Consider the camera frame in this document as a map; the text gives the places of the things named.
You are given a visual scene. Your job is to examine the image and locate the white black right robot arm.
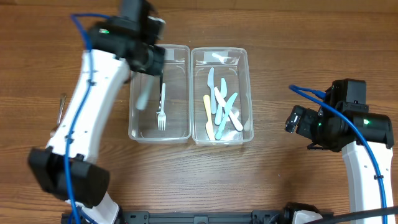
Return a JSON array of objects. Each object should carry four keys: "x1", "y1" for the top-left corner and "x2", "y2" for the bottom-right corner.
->
[{"x1": 285, "y1": 79, "x2": 397, "y2": 223}]

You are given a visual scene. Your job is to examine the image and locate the white plastic fork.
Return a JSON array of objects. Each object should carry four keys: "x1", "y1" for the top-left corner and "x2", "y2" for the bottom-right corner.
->
[{"x1": 157, "y1": 83, "x2": 167, "y2": 131}]

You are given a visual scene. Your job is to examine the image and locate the pale blue plastic fork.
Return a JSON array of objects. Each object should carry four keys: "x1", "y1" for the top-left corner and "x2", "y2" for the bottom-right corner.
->
[{"x1": 136, "y1": 74, "x2": 155, "y2": 111}]

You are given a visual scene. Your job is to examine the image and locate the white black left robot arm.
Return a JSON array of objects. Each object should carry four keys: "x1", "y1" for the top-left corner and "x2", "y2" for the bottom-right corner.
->
[{"x1": 28, "y1": 0, "x2": 165, "y2": 223}]

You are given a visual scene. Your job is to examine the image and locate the black handled metal fork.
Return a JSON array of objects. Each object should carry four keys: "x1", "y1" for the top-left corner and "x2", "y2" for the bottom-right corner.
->
[{"x1": 156, "y1": 72, "x2": 164, "y2": 115}]

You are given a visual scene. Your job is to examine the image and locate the yellow plastic knife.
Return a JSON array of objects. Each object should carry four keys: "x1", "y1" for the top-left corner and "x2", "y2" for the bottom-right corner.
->
[{"x1": 203, "y1": 95, "x2": 215, "y2": 141}]

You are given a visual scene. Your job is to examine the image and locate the long silver metal fork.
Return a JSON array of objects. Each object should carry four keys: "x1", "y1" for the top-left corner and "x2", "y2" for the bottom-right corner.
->
[{"x1": 50, "y1": 93, "x2": 67, "y2": 138}]

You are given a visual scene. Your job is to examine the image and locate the clear plastic container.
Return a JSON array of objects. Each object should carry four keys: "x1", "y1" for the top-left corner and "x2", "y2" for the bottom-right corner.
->
[
  {"x1": 190, "y1": 47, "x2": 254, "y2": 145},
  {"x1": 128, "y1": 44, "x2": 192, "y2": 144}
]

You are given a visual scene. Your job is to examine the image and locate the right clear plastic container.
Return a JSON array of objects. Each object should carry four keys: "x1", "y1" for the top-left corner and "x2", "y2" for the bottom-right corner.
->
[{"x1": 190, "y1": 47, "x2": 254, "y2": 145}]

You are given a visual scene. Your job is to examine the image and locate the left clear plastic container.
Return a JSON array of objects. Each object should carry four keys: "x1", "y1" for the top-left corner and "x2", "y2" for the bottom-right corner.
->
[{"x1": 128, "y1": 44, "x2": 192, "y2": 144}]

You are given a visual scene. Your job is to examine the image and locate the black thick cable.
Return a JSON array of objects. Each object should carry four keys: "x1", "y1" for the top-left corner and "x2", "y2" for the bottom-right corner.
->
[{"x1": 307, "y1": 205, "x2": 398, "y2": 224}]

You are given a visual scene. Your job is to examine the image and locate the teal plastic knife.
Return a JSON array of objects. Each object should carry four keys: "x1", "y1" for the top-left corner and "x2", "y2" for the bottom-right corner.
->
[{"x1": 215, "y1": 92, "x2": 238, "y2": 140}]

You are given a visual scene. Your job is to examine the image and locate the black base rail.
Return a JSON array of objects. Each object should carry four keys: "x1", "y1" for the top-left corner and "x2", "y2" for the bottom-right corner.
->
[{"x1": 60, "y1": 202, "x2": 335, "y2": 224}]

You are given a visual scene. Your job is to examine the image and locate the light blue plastic knife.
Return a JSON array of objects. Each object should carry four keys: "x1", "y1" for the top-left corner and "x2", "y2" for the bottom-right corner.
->
[{"x1": 207, "y1": 67, "x2": 217, "y2": 114}]

